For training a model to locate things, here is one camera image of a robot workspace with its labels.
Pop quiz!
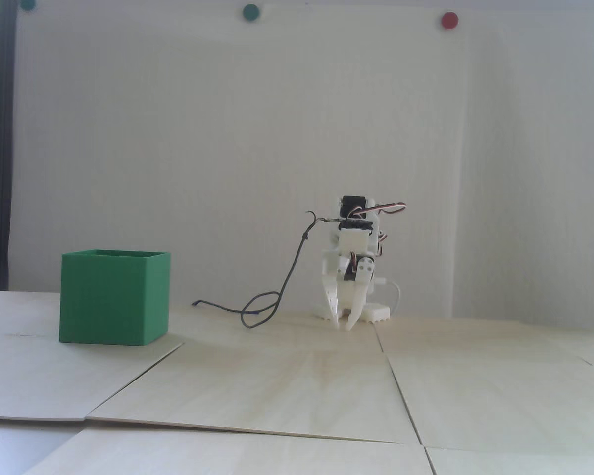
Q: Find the white power cable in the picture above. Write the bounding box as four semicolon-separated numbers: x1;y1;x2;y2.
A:
376;279;403;315

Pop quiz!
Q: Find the black window frame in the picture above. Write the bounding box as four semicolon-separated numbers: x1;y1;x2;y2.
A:
0;0;19;292

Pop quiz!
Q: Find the black camera cable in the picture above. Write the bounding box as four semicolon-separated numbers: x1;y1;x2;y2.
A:
192;210;343;329

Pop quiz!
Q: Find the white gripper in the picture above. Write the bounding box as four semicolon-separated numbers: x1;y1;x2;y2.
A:
320;230;380;332

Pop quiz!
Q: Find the green box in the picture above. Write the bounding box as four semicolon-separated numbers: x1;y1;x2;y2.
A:
59;249;172;347

